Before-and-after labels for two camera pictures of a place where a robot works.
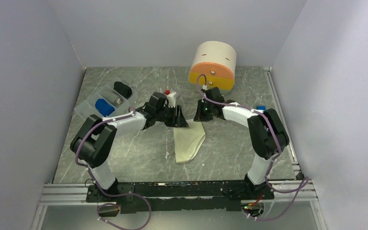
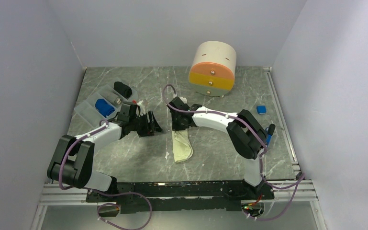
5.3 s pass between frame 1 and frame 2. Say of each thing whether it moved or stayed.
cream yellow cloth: moved
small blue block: stayed
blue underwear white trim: stayed
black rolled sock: stayed
